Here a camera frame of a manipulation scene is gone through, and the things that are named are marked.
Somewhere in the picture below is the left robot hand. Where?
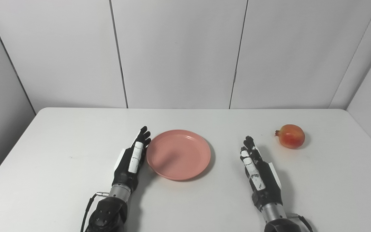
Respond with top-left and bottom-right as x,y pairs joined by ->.
112,126 -> 152,193

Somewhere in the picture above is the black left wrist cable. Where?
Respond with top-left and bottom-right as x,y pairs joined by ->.
80,192 -> 110,232

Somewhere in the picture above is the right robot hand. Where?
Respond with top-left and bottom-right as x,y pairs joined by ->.
240,136 -> 283,213

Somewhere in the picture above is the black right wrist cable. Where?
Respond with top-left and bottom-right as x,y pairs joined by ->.
289,213 -> 315,232

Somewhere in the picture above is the red pomegranate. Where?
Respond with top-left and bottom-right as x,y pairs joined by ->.
275,124 -> 306,149

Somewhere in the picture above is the pink plate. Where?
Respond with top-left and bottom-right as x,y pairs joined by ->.
146,129 -> 212,181

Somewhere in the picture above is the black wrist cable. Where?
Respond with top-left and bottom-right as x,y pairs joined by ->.
80,192 -> 110,232
289,213 -> 315,232

